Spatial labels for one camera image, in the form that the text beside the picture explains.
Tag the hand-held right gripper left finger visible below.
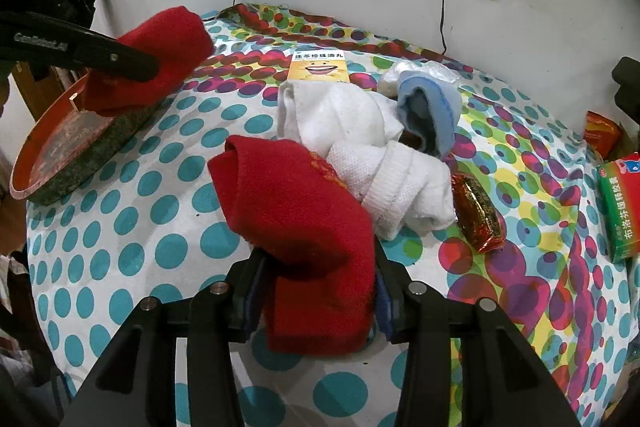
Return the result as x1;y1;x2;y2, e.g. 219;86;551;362
60;252;273;427

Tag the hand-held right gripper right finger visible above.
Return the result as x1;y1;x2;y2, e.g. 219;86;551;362
372;247;581;427

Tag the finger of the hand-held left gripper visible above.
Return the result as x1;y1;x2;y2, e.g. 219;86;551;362
72;31;162;84

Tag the red sock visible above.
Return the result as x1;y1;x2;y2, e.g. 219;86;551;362
206;134;377;355
87;6;216;118

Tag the white sock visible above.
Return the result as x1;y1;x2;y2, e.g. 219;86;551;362
325;141;458;240
277;79;403;158

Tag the round red basin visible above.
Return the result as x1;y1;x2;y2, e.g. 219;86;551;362
9;67;173;206

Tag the red foil snack packet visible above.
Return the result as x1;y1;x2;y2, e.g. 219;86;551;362
451;172;507;255

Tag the light blue sock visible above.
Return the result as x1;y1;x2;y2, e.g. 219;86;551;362
396;69;461;158

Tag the polka dot tablecloth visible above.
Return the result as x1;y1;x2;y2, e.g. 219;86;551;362
25;2;640;427

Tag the yellow medicine box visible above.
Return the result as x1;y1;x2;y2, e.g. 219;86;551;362
286;49;351;85

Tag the clear plastic bag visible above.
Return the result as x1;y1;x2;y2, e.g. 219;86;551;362
377;59;461;98

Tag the green medicine box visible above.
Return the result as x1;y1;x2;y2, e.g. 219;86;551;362
596;152;640;264

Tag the orange red snack bag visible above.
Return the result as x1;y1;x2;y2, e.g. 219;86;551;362
582;109;623;158

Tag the dark object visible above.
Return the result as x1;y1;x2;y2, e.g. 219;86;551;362
611;56;640;158

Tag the black charger output cable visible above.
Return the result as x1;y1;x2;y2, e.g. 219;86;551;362
439;0;449;56

